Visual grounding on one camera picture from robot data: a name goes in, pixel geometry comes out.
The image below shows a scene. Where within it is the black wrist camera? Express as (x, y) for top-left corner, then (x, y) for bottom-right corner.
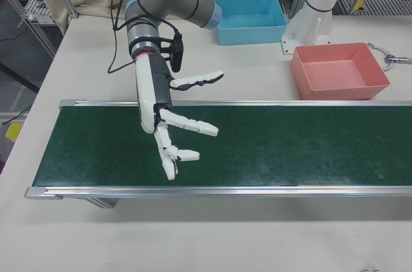
(157, 33), (185, 73)

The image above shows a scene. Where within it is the white dexterous robot hand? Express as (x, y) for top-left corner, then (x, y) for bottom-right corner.
(134, 54), (225, 182)

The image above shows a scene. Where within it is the white wire rack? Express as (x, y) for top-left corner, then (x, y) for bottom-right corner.
(24, 0), (53, 24)

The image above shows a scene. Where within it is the green conveyor belt aluminium frame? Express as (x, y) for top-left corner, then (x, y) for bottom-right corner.
(24, 98), (412, 210)

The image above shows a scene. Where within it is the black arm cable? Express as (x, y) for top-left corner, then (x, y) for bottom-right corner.
(107, 0), (152, 74)

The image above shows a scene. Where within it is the pink plastic box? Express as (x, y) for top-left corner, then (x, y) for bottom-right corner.
(291, 42), (391, 101)

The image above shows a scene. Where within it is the metal reacher grabber tool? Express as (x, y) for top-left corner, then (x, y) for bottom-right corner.
(368, 42), (412, 72)

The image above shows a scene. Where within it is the yellow floor label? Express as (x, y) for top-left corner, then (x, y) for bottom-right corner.
(5, 122), (24, 141)

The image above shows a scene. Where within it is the blue plastic box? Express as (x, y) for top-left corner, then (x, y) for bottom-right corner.
(213, 0), (289, 46)

